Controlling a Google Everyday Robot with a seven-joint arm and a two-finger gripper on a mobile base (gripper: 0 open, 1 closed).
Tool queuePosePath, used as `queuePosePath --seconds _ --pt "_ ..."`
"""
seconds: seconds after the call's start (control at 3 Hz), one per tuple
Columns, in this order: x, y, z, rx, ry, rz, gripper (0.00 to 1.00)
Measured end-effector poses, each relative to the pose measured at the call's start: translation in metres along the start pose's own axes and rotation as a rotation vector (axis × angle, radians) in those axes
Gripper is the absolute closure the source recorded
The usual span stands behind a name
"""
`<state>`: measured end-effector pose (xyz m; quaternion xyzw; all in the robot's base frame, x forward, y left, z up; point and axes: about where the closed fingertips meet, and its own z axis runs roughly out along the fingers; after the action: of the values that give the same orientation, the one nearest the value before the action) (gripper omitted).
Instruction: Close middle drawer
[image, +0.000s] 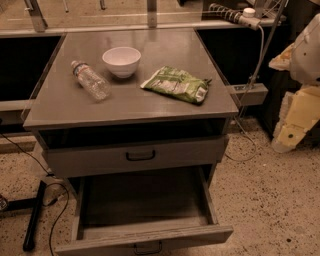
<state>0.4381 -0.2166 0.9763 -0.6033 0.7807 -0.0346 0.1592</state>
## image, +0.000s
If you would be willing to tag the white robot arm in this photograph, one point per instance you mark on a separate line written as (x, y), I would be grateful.
(302, 58)

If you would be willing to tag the grey top drawer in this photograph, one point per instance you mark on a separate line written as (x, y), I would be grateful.
(128, 157)

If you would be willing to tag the white power strip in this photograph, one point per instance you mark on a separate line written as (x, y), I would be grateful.
(245, 18)

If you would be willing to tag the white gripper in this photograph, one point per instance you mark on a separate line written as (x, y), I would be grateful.
(307, 58)

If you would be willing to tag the grey drawer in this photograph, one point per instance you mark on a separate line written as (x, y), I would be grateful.
(128, 157)
(143, 214)

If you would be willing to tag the green chip bag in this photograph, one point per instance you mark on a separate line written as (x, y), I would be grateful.
(178, 84)

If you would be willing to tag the white ceramic bowl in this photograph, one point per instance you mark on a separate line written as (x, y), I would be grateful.
(122, 61)

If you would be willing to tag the clear plastic water bottle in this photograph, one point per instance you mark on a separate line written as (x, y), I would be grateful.
(94, 83)

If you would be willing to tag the grey drawer cabinet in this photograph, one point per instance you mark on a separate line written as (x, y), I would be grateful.
(63, 115)

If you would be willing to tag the black metal stand foot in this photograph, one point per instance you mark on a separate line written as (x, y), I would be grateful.
(35, 204)

